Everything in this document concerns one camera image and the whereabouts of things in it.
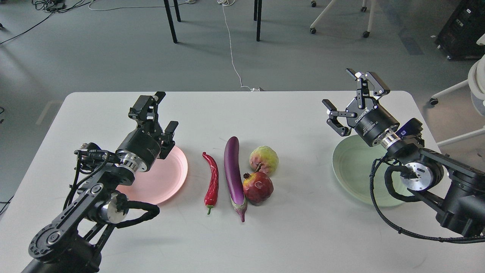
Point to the pink plate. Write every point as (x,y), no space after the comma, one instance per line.
(161,182)

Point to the black equipment case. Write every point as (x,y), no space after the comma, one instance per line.
(458,38)

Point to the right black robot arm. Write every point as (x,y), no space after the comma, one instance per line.
(414,173)

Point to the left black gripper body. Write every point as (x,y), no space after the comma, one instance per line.
(142,147)

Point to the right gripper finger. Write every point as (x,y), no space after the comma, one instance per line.
(332,120)
(372,86)

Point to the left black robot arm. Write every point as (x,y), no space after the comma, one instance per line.
(73,242)

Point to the white chair base with casters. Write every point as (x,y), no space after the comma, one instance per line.
(325,16)

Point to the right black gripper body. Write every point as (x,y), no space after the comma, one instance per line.
(371,121)

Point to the purple eggplant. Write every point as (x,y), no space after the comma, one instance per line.
(233,177)

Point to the light green plate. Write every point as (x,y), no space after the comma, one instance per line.
(352,161)

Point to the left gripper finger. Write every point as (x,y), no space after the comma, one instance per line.
(145,108)
(167,136)

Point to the red chili pepper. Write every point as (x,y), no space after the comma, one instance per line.
(211,196)

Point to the red pomegranate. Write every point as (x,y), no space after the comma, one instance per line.
(258,187)

